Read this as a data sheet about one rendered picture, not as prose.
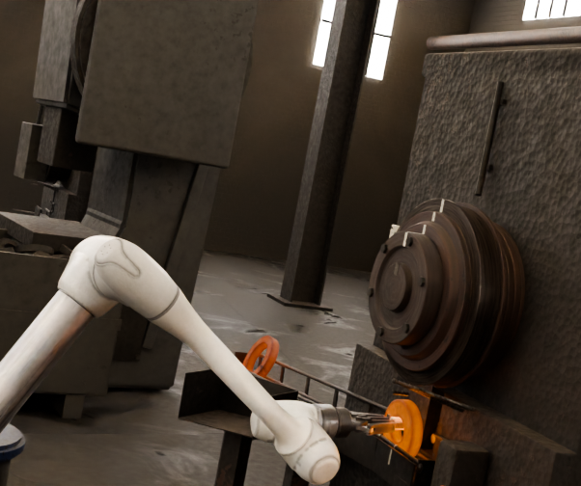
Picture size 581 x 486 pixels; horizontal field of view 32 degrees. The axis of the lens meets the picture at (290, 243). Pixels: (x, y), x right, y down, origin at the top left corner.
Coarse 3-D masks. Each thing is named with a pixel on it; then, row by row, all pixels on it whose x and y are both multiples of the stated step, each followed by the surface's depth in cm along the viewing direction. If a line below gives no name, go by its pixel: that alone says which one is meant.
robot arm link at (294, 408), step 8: (280, 400) 244; (288, 400) 244; (288, 408) 240; (296, 408) 241; (304, 408) 242; (312, 408) 244; (256, 416) 240; (296, 416) 237; (304, 416) 238; (312, 416) 241; (256, 424) 239; (256, 432) 239; (264, 432) 238; (264, 440) 240; (272, 440) 239
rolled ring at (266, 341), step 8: (264, 336) 360; (256, 344) 362; (264, 344) 359; (272, 344) 351; (248, 352) 364; (256, 352) 362; (272, 352) 349; (248, 360) 361; (256, 360) 362; (264, 360) 349; (272, 360) 349; (248, 368) 359; (264, 368) 348; (264, 376) 349
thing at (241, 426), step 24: (192, 384) 291; (216, 384) 302; (264, 384) 297; (192, 408) 294; (216, 408) 304; (240, 408) 302; (240, 432) 279; (240, 456) 287; (216, 480) 290; (240, 480) 290
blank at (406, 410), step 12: (396, 408) 258; (408, 408) 253; (408, 420) 252; (420, 420) 252; (396, 432) 260; (408, 432) 252; (420, 432) 251; (396, 444) 257; (408, 444) 251; (420, 444) 251
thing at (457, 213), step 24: (408, 216) 263; (456, 216) 242; (480, 216) 244; (480, 240) 236; (480, 264) 231; (480, 288) 230; (480, 312) 230; (480, 336) 233; (456, 360) 234; (432, 384) 243
